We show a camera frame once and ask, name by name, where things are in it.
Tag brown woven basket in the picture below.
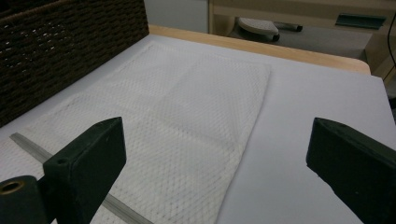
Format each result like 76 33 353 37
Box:
0 0 149 128

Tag black desk cables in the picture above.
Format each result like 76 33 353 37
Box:
386 18 396 61

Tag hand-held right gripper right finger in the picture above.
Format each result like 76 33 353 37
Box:
305 117 396 224

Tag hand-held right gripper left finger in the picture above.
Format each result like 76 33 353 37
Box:
42 117 127 224

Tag white mesh laundry bag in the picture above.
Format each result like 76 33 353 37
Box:
0 41 271 224

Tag office chair base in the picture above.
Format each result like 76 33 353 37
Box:
236 17 304 43

